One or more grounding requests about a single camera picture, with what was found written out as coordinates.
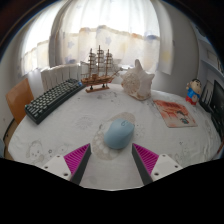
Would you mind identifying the white star-print curtain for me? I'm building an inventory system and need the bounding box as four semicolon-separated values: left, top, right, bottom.
19;0;175;76

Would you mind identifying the large white conch shell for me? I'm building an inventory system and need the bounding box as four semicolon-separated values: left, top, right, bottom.
119;59;156;101

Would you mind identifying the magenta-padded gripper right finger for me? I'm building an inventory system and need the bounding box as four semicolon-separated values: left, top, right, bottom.
131;143;184;186

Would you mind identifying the wooden chair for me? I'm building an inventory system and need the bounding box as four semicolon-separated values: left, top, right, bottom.
2;77;35;158

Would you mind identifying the wooden model sailing ship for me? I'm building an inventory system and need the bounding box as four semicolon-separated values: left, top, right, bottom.
80;45;123;94

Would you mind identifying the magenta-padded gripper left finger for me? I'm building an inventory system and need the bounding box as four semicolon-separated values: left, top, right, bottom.
42;143;92;186

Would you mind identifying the white radiator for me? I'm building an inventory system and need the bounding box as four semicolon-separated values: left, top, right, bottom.
40;63;91;93

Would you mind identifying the cartoon boy figurine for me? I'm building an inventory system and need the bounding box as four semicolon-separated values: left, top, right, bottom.
185;78;203;106

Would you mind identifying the black monitor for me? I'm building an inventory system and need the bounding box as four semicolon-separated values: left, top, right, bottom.
209;79;224;141

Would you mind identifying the black router with antennas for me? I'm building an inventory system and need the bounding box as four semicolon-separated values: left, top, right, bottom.
199;79;214;113

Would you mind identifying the light blue computer mouse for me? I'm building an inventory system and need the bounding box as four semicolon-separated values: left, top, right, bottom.
103;118;136;150

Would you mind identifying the white wall shelf unit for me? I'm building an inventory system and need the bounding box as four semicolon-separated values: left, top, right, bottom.
193;26;224;76

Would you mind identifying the black mechanical keyboard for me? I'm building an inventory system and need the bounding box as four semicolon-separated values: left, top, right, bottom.
24;78;85;125

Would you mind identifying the white printed tablecloth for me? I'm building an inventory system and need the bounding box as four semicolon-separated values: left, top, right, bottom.
7;83;223;191

